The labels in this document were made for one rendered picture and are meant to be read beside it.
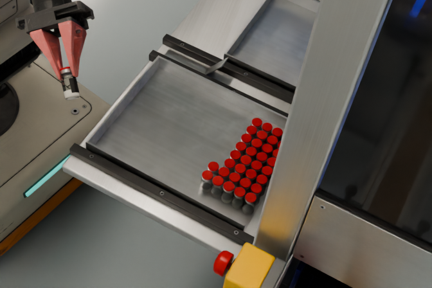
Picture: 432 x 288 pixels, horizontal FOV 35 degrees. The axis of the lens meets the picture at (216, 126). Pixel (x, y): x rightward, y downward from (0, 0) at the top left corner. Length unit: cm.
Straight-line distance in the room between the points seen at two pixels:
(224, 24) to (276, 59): 15
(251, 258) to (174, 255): 115
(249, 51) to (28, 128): 86
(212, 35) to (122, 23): 127
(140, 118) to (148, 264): 89
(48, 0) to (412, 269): 64
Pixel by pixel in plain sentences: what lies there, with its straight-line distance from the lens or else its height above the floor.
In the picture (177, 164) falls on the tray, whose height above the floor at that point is 88.
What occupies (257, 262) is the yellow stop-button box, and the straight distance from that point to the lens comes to 109.
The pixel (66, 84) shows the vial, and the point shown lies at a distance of 103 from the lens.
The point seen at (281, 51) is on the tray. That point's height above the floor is 88.
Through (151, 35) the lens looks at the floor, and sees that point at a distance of 276.
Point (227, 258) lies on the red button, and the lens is 110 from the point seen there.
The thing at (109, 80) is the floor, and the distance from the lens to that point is 261.
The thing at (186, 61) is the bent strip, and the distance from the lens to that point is 150.
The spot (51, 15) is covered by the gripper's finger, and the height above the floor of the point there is 128.
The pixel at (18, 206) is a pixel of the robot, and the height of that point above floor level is 23.
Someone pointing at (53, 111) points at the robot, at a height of 28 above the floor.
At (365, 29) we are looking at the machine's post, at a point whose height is 152.
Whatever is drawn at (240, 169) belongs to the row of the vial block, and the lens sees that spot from 129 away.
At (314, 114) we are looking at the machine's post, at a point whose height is 136.
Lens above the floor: 201
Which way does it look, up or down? 54 degrees down
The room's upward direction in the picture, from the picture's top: 8 degrees clockwise
